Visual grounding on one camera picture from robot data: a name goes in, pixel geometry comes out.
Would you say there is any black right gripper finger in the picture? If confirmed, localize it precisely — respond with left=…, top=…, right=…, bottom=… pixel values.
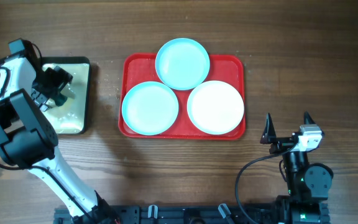
left=260, top=113, right=277, bottom=144
left=303, top=111, right=316, bottom=124

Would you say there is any white plate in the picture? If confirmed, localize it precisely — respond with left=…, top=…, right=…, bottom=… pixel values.
left=186, top=80, right=245, bottom=135

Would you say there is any light blue plate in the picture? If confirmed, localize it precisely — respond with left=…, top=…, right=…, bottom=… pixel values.
left=121, top=82, right=179, bottom=136
left=155, top=38, right=211, bottom=91

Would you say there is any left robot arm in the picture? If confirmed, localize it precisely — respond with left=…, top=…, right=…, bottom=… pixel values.
left=0, top=38, right=121, bottom=223

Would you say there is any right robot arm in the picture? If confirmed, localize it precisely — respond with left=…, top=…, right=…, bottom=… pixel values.
left=260, top=112, right=334, bottom=224

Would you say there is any black water basin tray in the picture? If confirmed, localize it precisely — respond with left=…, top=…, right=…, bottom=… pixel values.
left=41, top=57, right=91, bottom=134

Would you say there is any red plastic tray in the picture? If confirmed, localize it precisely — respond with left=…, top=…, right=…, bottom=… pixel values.
left=120, top=53, right=246, bottom=141

